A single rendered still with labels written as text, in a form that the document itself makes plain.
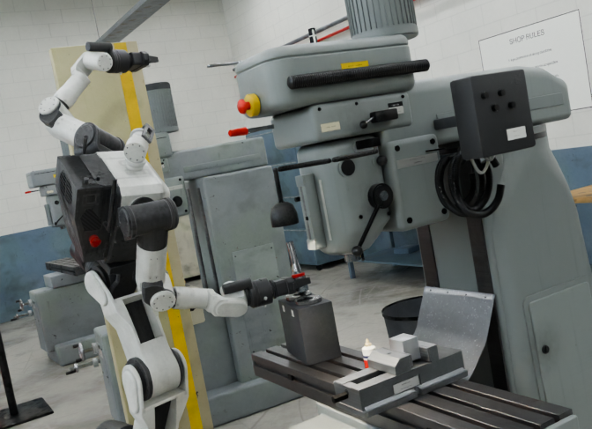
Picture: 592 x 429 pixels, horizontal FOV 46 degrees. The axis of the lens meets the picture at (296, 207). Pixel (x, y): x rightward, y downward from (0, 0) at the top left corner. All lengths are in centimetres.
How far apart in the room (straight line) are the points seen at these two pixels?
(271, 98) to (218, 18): 1030
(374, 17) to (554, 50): 483
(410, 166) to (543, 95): 61
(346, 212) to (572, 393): 94
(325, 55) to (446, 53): 594
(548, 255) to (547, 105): 49
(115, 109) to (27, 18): 770
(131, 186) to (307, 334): 72
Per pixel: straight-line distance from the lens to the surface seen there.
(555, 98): 247
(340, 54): 191
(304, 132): 189
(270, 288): 233
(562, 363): 234
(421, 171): 204
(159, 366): 233
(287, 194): 961
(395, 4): 210
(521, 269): 221
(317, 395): 221
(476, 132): 186
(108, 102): 357
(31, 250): 1081
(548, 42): 688
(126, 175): 218
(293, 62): 183
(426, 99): 209
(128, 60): 277
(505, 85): 193
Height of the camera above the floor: 162
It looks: 4 degrees down
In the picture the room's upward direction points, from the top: 10 degrees counter-clockwise
